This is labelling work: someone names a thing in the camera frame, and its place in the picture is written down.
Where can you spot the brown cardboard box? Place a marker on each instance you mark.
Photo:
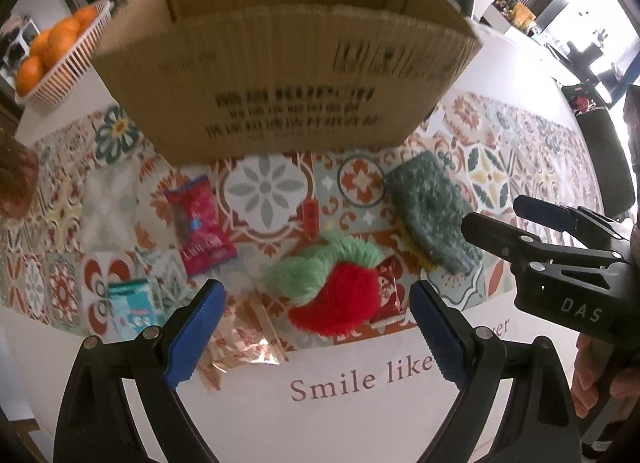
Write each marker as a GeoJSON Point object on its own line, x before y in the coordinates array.
{"type": "Point", "coordinates": [280, 58]}

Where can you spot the clear cellophane wrapper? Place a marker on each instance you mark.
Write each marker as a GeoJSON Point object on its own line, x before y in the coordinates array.
{"type": "Point", "coordinates": [240, 338]}

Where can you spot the small red packet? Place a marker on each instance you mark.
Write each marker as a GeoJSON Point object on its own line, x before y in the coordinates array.
{"type": "Point", "coordinates": [389, 288]}

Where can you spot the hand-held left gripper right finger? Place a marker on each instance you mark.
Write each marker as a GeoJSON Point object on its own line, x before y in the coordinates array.
{"type": "Point", "coordinates": [440, 338]}

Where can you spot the white plastic basket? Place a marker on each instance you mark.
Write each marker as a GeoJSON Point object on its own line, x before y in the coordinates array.
{"type": "Point", "coordinates": [75, 68]}

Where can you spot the patterned white tablecloth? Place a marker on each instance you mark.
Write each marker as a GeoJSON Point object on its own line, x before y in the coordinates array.
{"type": "Point", "coordinates": [260, 193]}

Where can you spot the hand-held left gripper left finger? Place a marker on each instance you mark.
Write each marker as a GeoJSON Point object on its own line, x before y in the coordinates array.
{"type": "Point", "coordinates": [195, 338]}

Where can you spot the red and green plush toy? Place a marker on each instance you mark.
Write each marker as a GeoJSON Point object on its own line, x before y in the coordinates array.
{"type": "Point", "coordinates": [330, 293]}

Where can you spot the brown glass vase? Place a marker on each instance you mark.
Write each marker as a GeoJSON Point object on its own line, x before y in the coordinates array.
{"type": "Point", "coordinates": [17, 173]}

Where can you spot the orange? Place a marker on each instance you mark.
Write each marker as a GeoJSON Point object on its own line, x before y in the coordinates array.
{"type": "Point", "coordinates": [62, 40]}
{"type": "Point", "coordinates": [30, 75]}
{"type": "Point", "coordinates": [40, 42]}
{"type": "Point", "coordinates": [85, 18]}

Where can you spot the green fuzzy sponge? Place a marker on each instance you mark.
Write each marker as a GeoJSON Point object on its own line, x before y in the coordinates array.
{"type": "Point", "coordinates": [430, 203]}

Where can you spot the black bag with red patch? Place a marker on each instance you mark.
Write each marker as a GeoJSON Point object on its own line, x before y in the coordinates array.
{"type": "Point", "coordinates": [581, 99]}

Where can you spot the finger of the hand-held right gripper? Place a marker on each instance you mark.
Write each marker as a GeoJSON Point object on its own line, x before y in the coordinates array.
{"type": "Point", "coordinates": [505, 238]}
{"type": "Point", "coordinates": [545, 210]}

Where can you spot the dark grey chair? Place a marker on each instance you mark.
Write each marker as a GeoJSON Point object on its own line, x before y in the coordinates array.
{"type": "Point", "coordinates": [605, 163]}

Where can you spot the person's right hand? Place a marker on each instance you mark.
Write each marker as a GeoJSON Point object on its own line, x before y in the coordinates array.
{"type": "Point", "coordinates": [585, 378]}

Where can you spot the teal printed packet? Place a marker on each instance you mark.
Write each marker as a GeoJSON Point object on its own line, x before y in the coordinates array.
{"type": "Point", "coordinates": [132, 308]}

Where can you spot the tan box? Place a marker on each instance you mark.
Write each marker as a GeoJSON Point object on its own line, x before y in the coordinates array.
{"type": "Point", "coordinates": [521, 14]}

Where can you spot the red snack packet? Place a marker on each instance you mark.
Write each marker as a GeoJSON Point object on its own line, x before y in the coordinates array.
{"type": "Point", "coordinates": [200, 228]}

